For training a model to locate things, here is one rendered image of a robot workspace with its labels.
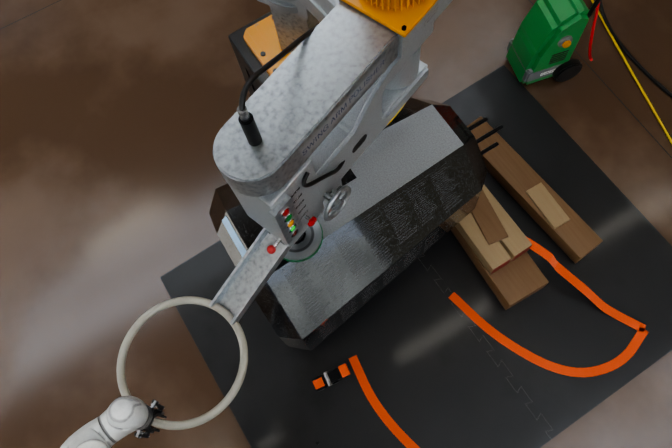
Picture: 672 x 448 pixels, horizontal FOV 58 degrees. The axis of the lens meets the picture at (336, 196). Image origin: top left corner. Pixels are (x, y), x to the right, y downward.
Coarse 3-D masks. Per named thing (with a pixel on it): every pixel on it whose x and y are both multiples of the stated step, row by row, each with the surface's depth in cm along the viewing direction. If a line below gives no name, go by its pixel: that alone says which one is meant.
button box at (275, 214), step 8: (288, 200) 183; (280, 208) 182; (272, 216) 182; (280, 216) 185; (296, 216) 197; (280, 224) 189; (296, 224) 201; (280, 232) 196; (288, 232) 199; (288, 240) 204
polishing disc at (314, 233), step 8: (312, 232) 248; (320, 232) 248; (304, 240) 247; (312, 240) 247; (320, 240) 247; (296, 248) 246; (304, 248) 246; (312, 248) 246; (288, 256) 245; (296, 256) 245; (304, 256) 245
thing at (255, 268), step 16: (256, 240) 232; (272, 240) 235; (256, 256) 235; (272, 256) 234; (240, 272) 236; (256, 272) 234; (272, 272) 232; (224, 288) 232; (240, 288) 235; (256, 288) 229; (224, 304) 235; (240, 304) 234
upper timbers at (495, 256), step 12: (492, 204) 315; (468, 216) 313; (504, 216) 312; (468, 228) 311; (504, 228) 309; (516, 228) 309; (468, 240) 313; (480, 240) 308; (504, 240) 307; (516, 240) 307; (528, 240) 306; (480, 252) 306; (492, 252) 305; (504, 252) 305; (516, 252) 304; (492, 264) 303; (504, 264) 307
